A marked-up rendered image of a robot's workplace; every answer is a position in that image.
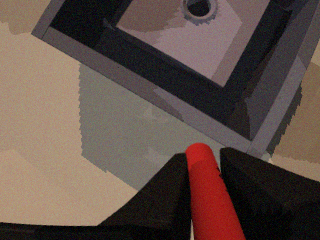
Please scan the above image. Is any pinkish-brown square plate with hole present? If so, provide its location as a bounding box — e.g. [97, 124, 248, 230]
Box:
[116, 0, 269, 92]

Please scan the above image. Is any red peg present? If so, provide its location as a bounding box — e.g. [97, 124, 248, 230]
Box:
[185, 143, 245, 240]

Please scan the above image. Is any dark grey open box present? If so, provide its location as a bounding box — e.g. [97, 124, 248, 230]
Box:
[31, 0, 320, 159]

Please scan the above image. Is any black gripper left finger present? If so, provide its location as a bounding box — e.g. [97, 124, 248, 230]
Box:
[0, 153, 192, 240]

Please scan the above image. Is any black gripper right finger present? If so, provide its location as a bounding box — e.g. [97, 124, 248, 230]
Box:
[220, 147, 320, 240]

